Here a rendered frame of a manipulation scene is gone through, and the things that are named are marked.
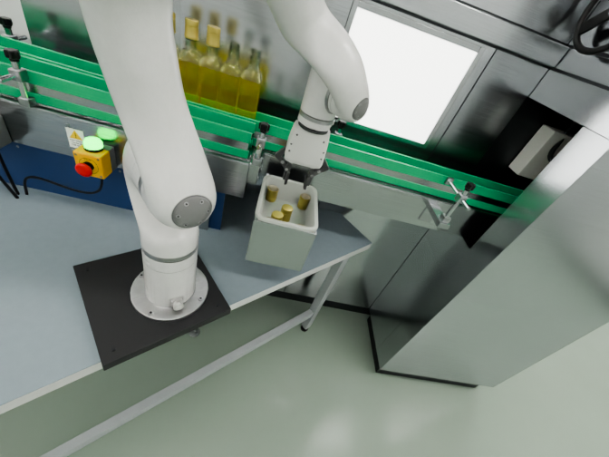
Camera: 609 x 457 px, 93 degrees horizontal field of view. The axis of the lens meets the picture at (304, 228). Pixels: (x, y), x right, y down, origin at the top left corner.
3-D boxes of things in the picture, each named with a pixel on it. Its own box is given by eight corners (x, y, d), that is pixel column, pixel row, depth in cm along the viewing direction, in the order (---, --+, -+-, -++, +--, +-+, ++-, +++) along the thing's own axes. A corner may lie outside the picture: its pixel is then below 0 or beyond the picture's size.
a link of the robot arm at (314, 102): (343, 122, 68) (319, 105, 73) (367, 61, 60) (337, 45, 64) (318, 123, 63) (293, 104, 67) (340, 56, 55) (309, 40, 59)
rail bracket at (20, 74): (41, 107, 77) (24, 51, 69) (19, 116, 71) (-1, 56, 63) (24, 102, 76) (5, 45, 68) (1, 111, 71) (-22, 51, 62)
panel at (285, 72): (423, 145, 112) (481, 46, 91) (425, 149, 110) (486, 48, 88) (183, 72, 97) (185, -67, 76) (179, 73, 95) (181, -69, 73)
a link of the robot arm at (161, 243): (151, 269, 60) (144, 173, 45) (124, 214, 69) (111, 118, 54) (207, 253, 68) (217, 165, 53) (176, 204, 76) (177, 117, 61)
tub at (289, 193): (309, 207, 99) (317, 186, 94) (309, 254, 82) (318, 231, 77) (259, 194, 97) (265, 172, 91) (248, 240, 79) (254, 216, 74)
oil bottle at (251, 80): (252, 136, 98) (264, 69, 85) (249, 143, 94) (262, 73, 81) (236, 131, 97) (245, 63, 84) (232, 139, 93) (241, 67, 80)
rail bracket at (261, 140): (265, 149, 94) (274, 111, 86) (258, 175, 81) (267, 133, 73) (256, 146, 93) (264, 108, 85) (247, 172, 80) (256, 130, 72)
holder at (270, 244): (303, 215, 109) (315, 181, 99) (300, 271, 88) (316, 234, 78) (257, 204, 106) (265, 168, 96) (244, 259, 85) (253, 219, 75)
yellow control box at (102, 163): (117, 169, 86) (114, 146, 82) (103, 182, 81) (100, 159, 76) (91, 162, 85) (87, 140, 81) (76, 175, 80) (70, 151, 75)
